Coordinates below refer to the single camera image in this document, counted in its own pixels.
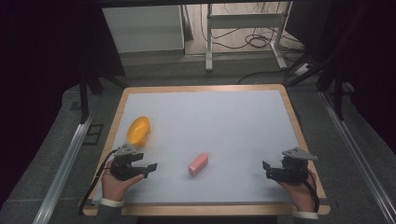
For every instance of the dark curtain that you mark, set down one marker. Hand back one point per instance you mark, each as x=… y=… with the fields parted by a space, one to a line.
x=40 y=77
x=370 y=62

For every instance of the white cabinet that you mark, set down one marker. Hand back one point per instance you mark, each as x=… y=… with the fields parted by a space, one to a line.
x=143 y=29

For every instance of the white power strip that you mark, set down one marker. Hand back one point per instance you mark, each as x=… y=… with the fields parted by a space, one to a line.
x=303 y=69

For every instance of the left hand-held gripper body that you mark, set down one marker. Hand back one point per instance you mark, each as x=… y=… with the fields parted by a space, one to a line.
x=124 y=168

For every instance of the yellow plastic bowl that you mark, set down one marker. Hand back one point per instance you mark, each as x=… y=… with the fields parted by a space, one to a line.
x=138 y=131

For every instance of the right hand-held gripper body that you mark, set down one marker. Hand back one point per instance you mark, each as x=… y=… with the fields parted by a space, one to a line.
x=294 y=166

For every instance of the person's left hand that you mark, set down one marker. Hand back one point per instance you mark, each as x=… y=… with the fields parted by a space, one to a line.
x=115 y=188

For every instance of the white metal desk frame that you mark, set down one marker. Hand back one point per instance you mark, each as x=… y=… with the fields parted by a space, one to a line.
x=246 y=21

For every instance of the aluminium rail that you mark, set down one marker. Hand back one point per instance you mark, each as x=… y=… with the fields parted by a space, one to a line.
x=62 y=174
x=361 y=161

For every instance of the person's right hand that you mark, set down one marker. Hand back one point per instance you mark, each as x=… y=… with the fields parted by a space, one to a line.
x=299 y=196

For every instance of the wooden table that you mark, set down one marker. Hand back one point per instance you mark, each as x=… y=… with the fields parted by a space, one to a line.
x=199 y=210

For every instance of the black floor plate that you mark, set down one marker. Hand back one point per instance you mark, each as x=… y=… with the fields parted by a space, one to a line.
x=93 y=134

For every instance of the white table mat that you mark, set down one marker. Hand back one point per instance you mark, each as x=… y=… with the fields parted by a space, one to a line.
x=214 y=130

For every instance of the pink sausage-shaped block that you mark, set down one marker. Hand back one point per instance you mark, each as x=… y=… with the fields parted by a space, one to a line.
x=198 y=164

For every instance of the black metal stand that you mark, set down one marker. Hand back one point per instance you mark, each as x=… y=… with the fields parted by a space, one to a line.
x=337 y=90
x=84 y=93

